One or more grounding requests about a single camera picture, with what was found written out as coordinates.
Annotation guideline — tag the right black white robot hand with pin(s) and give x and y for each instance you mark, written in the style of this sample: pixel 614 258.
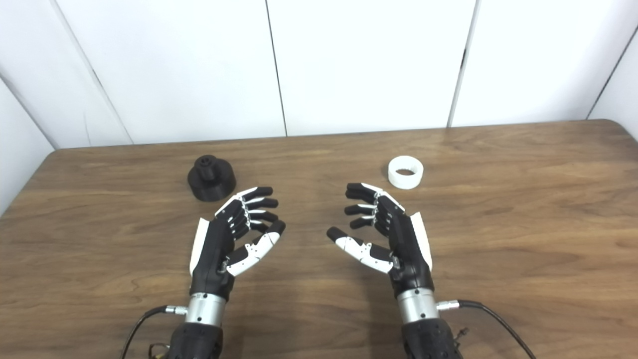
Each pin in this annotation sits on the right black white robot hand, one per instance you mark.
pixel 406 249

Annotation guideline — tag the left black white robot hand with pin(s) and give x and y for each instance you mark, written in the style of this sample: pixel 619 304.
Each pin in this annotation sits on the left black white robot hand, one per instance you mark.
pixel 212 254

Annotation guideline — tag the round black plastic part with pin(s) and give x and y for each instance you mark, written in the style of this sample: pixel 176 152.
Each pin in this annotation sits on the round black plastic part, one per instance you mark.
pixel 212 187

